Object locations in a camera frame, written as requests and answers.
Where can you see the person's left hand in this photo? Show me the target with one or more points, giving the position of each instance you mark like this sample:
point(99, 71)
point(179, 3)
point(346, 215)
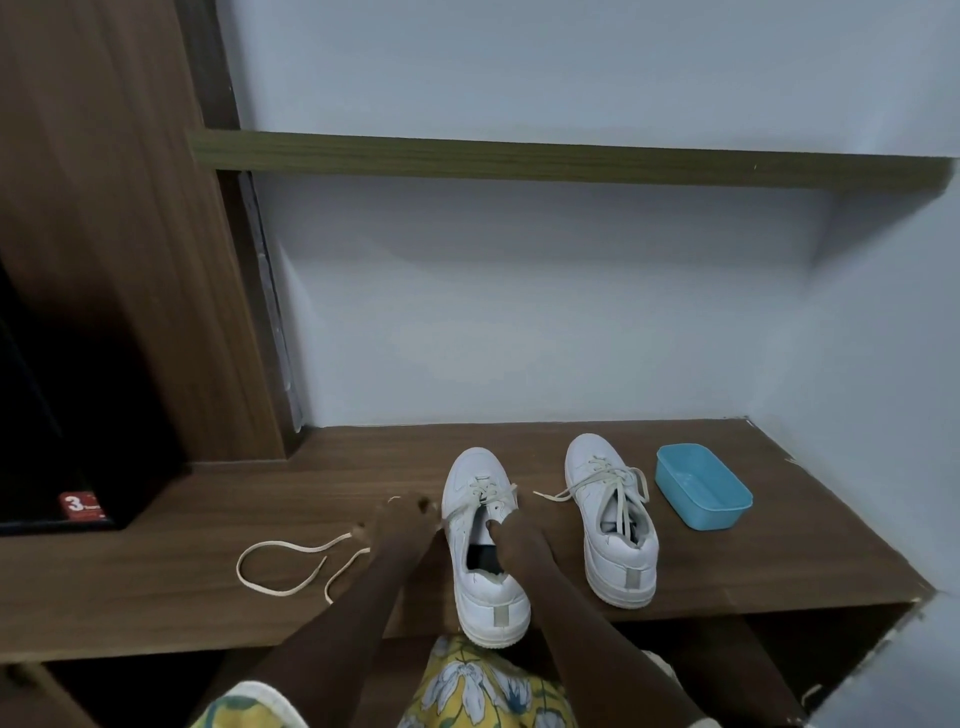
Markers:
point(401, 529)

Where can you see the person's right hand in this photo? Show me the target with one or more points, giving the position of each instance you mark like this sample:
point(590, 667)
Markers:
point(517, 544)

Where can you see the white sneaker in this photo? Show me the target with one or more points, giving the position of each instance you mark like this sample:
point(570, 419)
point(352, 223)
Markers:
point(491, 622)
point(622, 577)

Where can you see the cream shoelace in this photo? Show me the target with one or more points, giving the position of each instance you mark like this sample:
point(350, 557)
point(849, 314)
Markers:
point(607, 480)
point(277, 546)

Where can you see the blue plastic basket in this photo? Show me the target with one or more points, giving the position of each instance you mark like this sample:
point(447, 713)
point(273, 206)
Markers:
point(705, 514)

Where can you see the person's left forearm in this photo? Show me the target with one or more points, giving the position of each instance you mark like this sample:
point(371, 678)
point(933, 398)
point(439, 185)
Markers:
point(330, 645)

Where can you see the person's right forearm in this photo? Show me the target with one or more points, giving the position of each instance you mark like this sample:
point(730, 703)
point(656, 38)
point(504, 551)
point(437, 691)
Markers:
point(615, 660)

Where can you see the wooden wall shelf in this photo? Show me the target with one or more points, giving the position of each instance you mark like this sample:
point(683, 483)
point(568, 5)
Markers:
point(562, 161)

